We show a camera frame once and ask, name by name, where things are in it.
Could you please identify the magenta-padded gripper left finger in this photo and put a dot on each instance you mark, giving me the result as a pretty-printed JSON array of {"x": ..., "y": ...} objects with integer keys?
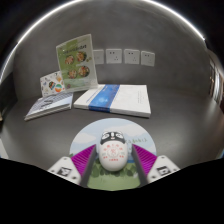
[{"x": 81, "y": 160}]

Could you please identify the white panda computer mouse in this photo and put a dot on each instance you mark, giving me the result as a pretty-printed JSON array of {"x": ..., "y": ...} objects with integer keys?
[{"x": 112, "y": 155}]

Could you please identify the green menu sign stand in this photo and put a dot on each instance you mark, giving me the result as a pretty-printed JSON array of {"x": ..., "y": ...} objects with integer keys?
[{"x": 76, "y": 63}]

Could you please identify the grey striped cover book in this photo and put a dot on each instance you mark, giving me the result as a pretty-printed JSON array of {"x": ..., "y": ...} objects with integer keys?
[{"x": 50, "y": 105}]

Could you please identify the white card with colourful stickers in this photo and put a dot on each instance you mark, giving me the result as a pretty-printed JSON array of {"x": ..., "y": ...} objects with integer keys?
[{"x": 51, "y": 85}]

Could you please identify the white book with blue band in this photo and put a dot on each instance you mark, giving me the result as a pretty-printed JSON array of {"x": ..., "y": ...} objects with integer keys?
[{"x": 126, "y": 98}]

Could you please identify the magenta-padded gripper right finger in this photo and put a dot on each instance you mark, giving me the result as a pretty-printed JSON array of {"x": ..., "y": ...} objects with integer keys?
[{"x": 146, "y": 160}]

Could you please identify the round landscape print mouse pad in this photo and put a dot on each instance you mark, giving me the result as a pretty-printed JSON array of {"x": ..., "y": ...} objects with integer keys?
[{"x": 126, "y": 128}]

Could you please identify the row of white wall sockets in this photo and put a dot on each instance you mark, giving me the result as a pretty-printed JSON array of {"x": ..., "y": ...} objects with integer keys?
[{"x": 114, "y": 56}]

